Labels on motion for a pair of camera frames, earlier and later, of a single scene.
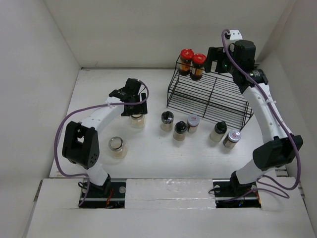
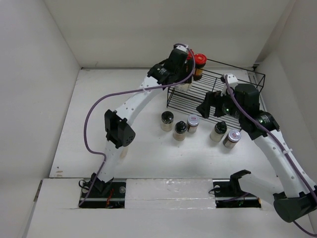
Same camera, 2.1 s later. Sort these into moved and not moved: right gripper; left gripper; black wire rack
Moved: left gripper; right gripper
Not moved: black wire rack
